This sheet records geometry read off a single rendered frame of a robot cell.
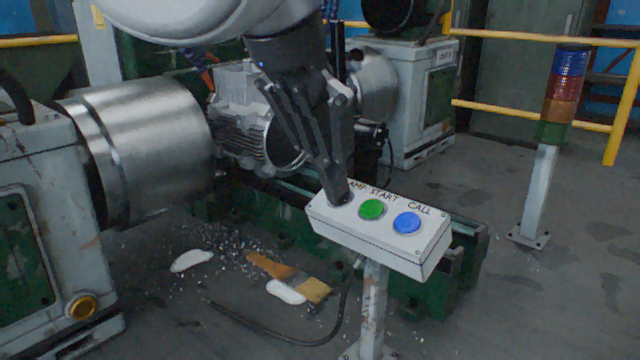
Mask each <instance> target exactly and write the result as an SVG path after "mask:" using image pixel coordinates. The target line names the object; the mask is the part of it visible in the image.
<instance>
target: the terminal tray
mask: <svg viewBox="0 0 640 360"><path fill-rule="evenodd" d="M218 68H221V69H218ZM218 68H213V69H212V70H213V79H214V86H215V93H217V94H218V95H220V100H222V99H223V101H225V100H227V102H228V101H229V103H231V102H233V104H235V103H237V105H239V104H240V106H242V105H244V107H246V106H249V105H250V104H251V103H252V102H253V93H254V94H255V91H258V89H257V88H256V87H255V86H254V81H255V79H257V78H258V77H259V76H260V75H262V74H263V73H264V72H262V71H260V70H258V69H257V68H256V66H255V65H254V64H251V63H248V64H246V63H242V64H236V65H231V66H225V67H218ZM246 72H249V73H246Z"/></svg>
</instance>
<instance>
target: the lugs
mask: <svg viewBox="0 0 640 360"><path fill-rule="evenodd" d="M206 101H207V102H208V103H209V104H214V103H218V102H219V101H220V95H218V94H217V93H212V92H211V93H210V94H209V95H208V97H207V98H206ZM273 114H274V112H273V110H272V109H271V108H270V107H267V106H262V107H261V108H260V110H259V112H258V113H257V116H258V117H259V118H260V119H262V120H264V121H268V122H269V121H270V119H271V118H272V116H273ZM260 171H261V172H264V173H265V174H266V175H269V176H271V177H273V176H274V174H275V173H276V172H277V169H275V168H274V167H273V166H272V165H269V164H266V163H264V164H263V166H262V168H261V169H260Z"/></svg>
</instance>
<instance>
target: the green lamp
mask: <svg viewBox="0 0 640 360"><path fill-rule="evenodd" d="M572 123H573V122H571V123H568V124H559V123H551V122H548V121H545V120H543V119H541V118H539V123H538V127H537V130H536V135H535V138H536V139H537V140H539V141H541V142H545V143H549V144H566V143H568V141H569V136H570V133H571V126H572Z"/></svg>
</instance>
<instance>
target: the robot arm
mask: <svg viewBox="0 0 640 360"><path fill-rule="evenodd" d="M89 1H90V2H91V3H92V4H93V5H94V6H95V7H97V8H98V9H99V11H100V13H101V14H102V15H103V16H104V17H106V18H107V19H108V21H109V22H110V23H111V24H113V25H114V26H116V27H117V28H119V29H121V30H123V31H125V32H126V33H127V34H130V35H132V36H136V37H139V38H141V39H144V40H146V41H149V42H153V43H157V44H162V45H166V46H173V47H184V48H192V47H202V46H209V45H213V44H218V43H221V42H224V41H227V40H229V39H232V38H234V37H237V36H239V35H242V38H243V40H244V42H245V44H246V46H247V49H248V51H249V54H250V56H251V58H252V61H253V63H254V65H255V66H256V68H257V69H258V70H260V71H262V72H264V73H263V74H262V75H260V76H259V77H258V78H257V79H255V81H254V86H255V87H256V88H257V89H258V90H259V91H260V92H261V94H262V95H263V96H264V97H265V98H266V100H267V102H268V103H269V105H270V107H271V108H272V110H273V112H274V114H276V116H277V118H278V120H279V121H280V125H281V126H282V128H283V130H284V132H285V133H286V135H287V137H288V138H289V140H290V142H291V143H292V144H293V146H294V148H295V149H296V150H298V151H301V150H302V149H303V150H305V151H306V154H307V156H308V157H309V158H310V159H311V160H312V163H313V165H314V168H315V171H316V172H317V173H318V176H319V179H320V182H321V184H322V187H323V190H324V192H325V195H326V198H327V200H328V201H329V202H331V203H336V204H338V203H340V201H341V199H342V198H343V197H344V196H345V195H346V193H347V192H348V191H349V190H350V187H349V184H348V181H347V177H346V173H347V172H346V169H345V166H344V163H343V162H344V161H345V160H346V159H347V158H348V157H349V155H350V154H351V153H352V152H353V151H354V110H353V102H354V100H355V98H356V95H357V93H358V88H357V87H356V85H354V84H352V83H350V84H348V85H347V86H346V87H345V86H343V85H342V84H341V83H340V82H339V81H338V80H336V79H335V78H334V77H335V74H334V70H333V68H332V67H331V65H330V64H329V63H328V62H327V60H326V48H327V36H326V33H325V29H324V25H323V22H322V19H321V15H320V11H319V8H318V7H319V5H320V4H321V2H322V0H89ZM274 90H276V91H274ZM330 106H331V107H330ZM298 136H300V139H298Z"/></svg>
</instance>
